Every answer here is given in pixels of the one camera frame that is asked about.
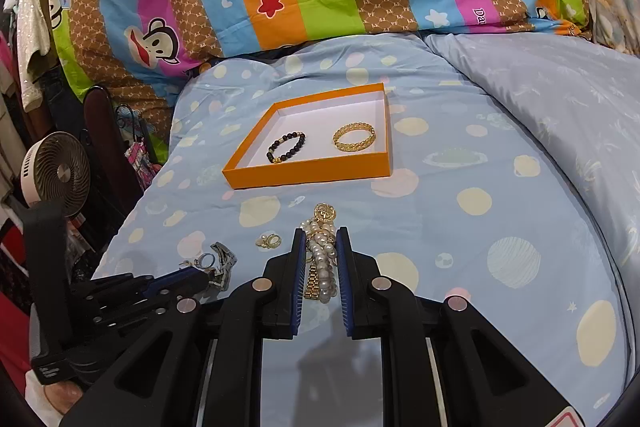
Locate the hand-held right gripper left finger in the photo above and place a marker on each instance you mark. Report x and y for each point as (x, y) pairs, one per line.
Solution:
(298, 272)

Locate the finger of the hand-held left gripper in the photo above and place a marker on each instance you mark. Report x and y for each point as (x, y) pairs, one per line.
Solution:
(135, 314)
(172, 281)

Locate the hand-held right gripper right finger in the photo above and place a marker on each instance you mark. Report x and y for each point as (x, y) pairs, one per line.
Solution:
(344, 277)

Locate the silver link watch band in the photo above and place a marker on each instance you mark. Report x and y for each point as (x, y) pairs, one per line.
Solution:
(223, 259)

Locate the gold wristwatch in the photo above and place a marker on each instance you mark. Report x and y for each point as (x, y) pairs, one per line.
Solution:
(326, 213)

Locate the orange shallow box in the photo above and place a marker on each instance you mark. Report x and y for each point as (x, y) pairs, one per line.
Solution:
(300, 174)

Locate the person's left forearm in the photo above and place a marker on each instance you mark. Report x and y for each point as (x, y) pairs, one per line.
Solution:
(57, 399)

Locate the blue planet print blanket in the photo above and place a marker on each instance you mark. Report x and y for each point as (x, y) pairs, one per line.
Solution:
(450, 227)

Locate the small desk fan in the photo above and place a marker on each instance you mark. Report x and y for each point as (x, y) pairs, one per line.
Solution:
(55, 167)

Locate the colourful patterned bag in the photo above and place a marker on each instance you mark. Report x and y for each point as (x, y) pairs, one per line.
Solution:
(142, 157)

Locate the hanging clothes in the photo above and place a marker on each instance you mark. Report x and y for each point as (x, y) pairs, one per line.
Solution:
(20, 57)

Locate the pale grey-blue quilt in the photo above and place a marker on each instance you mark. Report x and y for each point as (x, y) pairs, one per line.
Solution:
(560, 107)

